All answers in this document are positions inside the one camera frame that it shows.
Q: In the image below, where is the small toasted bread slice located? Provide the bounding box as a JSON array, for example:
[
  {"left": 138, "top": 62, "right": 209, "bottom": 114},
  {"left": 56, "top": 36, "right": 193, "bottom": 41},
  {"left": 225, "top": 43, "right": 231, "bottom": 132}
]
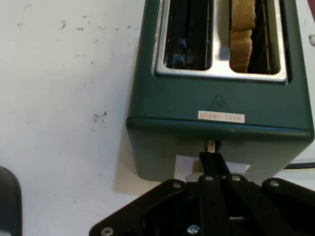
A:
[{"left": 230, "top": 0, "right": 257, "bottom": 32}]

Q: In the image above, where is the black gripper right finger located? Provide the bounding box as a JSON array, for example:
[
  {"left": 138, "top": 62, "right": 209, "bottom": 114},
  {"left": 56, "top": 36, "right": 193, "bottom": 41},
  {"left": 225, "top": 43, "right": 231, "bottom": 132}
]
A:
[{"left": 216, "top": 152, "right": 315, "bottom": 236}]

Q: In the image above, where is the black device with white grille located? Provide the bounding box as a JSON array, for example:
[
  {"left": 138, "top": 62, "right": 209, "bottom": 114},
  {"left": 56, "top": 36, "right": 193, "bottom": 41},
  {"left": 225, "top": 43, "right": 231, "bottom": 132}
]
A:
[{"left": 0, "top": 165, "right": 23, "bottom": 236}]

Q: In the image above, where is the green two-slot toaster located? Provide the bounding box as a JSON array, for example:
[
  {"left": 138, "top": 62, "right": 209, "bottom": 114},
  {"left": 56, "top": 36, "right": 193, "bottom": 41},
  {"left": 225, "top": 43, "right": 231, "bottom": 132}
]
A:
[{"left": 126, "top": 0, "right": 315, "bottom": 182}]

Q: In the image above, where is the large toasted bread slice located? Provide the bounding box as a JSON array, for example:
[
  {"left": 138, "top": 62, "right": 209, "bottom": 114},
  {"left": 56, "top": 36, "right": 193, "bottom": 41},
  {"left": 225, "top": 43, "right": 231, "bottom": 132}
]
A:
[{"left": 228, "top": 29, "right": 253, "bottom": 74}]

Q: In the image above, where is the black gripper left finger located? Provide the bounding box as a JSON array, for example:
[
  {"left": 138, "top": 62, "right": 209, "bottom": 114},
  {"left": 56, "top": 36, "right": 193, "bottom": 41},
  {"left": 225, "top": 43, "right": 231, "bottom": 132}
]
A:
[{"left": 89, "top": 151, "right": 229, "bottom": 236}]

